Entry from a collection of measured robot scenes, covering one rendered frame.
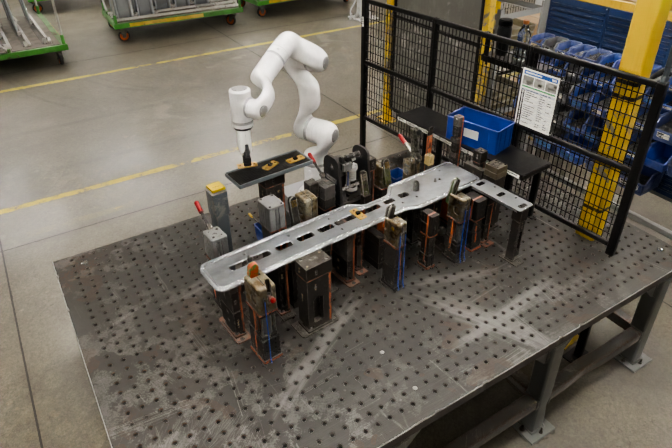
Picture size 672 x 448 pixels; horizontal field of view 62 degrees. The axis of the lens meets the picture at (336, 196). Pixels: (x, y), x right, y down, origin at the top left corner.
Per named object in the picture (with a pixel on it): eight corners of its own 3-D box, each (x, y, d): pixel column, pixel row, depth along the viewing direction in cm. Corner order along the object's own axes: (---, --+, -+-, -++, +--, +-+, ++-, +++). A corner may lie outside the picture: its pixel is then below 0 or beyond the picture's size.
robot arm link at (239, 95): (259, 118, 226) (241, 113, 230) (256, 87, 219) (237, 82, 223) (245, 125, 220) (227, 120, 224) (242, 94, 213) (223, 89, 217)
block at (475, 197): (470, 254, 267) (477, 205, 252) (453, 243, 274) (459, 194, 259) (483, 247, 271) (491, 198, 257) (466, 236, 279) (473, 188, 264)
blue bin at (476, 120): (495, 155, 281) (499, 132, 274) (444, 137, 299) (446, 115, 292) (511, 144, 291) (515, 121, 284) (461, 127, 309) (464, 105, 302)
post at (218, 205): (224, 279, 253) (211, 196, 229) (216, 271, 258) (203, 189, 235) (239, 273, 256) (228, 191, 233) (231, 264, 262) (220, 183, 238)
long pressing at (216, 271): (222, 299, 200) (221, 295, 199) (195, 266, 215) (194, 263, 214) (483, 180, 269) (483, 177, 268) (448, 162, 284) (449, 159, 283)
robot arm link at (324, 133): (312, 154, 293) (311, 112, 280) (342, 163, 285) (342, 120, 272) (299, 164, 284) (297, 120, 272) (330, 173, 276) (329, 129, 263)
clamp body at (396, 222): (393, 295, 243) (397, 229, 225) (375, 280, 252) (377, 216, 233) (409, 286, 248) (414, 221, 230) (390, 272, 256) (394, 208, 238)
